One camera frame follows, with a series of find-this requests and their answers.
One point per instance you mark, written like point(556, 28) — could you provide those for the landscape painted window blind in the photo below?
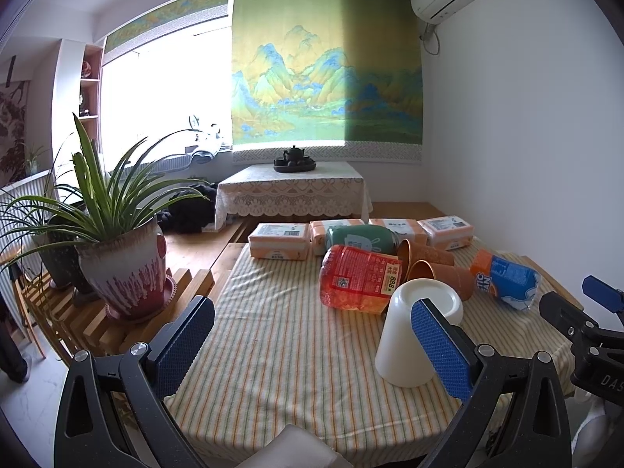
point(165, 19)

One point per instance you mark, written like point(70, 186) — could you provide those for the orange-brown cup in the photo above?
point(429, 253)
point(446, 278)

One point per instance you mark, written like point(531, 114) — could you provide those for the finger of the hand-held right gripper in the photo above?
point(565, 313)
point(603, 292)

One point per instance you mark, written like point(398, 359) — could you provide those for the blue and orange snack bag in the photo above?
point(507, 280)

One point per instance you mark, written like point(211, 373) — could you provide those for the lace covered low table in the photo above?
point(292, 195)

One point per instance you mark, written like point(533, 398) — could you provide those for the green spider plant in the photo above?
point(97, 195)

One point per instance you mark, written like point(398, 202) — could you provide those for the green can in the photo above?
point(360, 241)

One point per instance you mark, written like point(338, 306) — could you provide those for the grey cloth on windowsill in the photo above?
point(209, 148)

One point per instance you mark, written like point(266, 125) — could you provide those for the red plastic jar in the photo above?
point(358, 278)

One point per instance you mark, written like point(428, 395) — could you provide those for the landscape painting wall hanging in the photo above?
point(321, 73)

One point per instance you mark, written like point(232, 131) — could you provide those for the dark tea tray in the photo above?
point(295, 168)

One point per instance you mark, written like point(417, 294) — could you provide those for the pink pot saucer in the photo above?
point(168, 292)

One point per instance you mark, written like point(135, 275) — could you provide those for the red and white glazed pot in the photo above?
point(124, 273)

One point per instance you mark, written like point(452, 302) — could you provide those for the wooden slatted plant stand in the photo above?
point(63, 319)

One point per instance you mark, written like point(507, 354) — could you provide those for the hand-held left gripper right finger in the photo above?
point(438, 351)

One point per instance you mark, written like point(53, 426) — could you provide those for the white cup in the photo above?
point(419, 331)

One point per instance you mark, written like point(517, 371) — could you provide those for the red leaf wall picture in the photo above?
point(12, 131)

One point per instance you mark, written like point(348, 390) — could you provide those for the dark plant pot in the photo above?
point(58, 258)

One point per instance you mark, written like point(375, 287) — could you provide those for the white radiator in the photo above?
point(27, 190)

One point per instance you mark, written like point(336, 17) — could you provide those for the wall shelf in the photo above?
point(89, 92)

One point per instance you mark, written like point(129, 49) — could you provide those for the orange and white tissue pack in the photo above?
point(280, 241)
point(397, 226)
point(446, 231)
point(321, 234)

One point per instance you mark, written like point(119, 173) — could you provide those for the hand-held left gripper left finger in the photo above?
point(185, 346)

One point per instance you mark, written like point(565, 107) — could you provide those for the dark teapot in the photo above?
point(294, 154)

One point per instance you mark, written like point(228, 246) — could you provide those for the dark cloth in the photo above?
point(187, 209)

